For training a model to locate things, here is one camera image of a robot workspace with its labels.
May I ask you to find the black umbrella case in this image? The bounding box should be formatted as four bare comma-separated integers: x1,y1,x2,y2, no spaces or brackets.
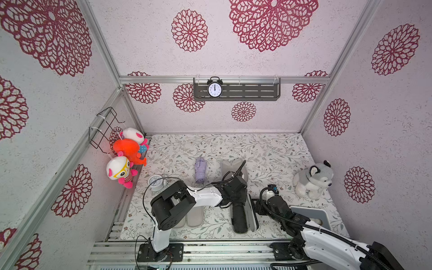
229,194,259,232

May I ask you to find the black umbrella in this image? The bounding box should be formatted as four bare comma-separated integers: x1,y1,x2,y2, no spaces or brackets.
232,203,248,234

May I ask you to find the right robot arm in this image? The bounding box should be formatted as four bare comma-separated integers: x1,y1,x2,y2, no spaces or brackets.
252,184,403,270

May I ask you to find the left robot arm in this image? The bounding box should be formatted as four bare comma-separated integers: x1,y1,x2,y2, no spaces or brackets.
150,161,252,253

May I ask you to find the purple folded umbrella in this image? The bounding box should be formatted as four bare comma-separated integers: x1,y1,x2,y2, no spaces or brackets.
195,157,207,183

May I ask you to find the husky plush toy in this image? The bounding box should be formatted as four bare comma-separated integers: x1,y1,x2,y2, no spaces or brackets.
292,160,334,200

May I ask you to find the grey tray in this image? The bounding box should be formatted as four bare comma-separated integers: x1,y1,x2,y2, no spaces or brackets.
289,206,331,230

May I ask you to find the floral table mat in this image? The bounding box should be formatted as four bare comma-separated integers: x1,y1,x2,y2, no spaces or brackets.
119,134,348,240

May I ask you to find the white alarm clock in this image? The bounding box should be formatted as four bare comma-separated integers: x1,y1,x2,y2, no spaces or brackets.
148,175,168,192

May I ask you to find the black alarm clock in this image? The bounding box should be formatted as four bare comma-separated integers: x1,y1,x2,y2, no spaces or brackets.
207,76,223,98

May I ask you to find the white pink plush top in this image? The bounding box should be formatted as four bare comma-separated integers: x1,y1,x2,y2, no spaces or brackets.
120,128,149,154

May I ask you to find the orange plush toy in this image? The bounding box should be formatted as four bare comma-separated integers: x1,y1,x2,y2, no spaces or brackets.
112,138,147,166

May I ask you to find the white plush with glasses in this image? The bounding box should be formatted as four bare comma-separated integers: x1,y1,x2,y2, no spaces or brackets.
106,155,138,189

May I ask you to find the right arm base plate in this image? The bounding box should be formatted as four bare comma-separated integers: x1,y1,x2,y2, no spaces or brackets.
270,242,304,261

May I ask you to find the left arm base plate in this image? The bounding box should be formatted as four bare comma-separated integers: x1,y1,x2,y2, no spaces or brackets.
137,244,184,263

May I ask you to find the grey wall shelf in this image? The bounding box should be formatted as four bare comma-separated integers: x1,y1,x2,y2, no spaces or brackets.
192,78,281,101

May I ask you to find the black wire rack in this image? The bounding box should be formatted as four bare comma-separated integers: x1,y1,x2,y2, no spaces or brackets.
88,106,124,155

